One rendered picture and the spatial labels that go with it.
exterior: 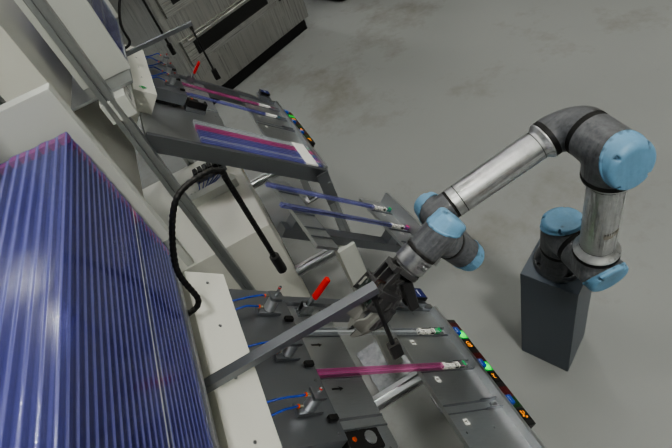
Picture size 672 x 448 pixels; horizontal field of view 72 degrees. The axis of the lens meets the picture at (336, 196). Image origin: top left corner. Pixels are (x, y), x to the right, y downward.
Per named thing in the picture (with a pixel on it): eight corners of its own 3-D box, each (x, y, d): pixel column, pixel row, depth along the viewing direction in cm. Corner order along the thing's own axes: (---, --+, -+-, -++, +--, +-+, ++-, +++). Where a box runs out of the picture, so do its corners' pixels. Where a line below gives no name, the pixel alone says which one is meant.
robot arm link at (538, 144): (572, 79, 111) (403, 198, 118) (606, 100, 103) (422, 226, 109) (580, 112, 119) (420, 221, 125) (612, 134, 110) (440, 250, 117)
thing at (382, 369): (460, 363, 119) (463, 359, 118) (463, 368, 118) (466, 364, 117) (290, 373, 90) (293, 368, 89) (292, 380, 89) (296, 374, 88)
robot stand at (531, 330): (539, 315, 198) (541, 234, 161) (584, 334, 187) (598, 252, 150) (521, 350, 190) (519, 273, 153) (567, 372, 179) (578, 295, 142)
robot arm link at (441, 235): (476, 234, 100) (455, 219, 95) (441, 270, 102) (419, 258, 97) (455, 213, 106) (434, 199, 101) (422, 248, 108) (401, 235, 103)
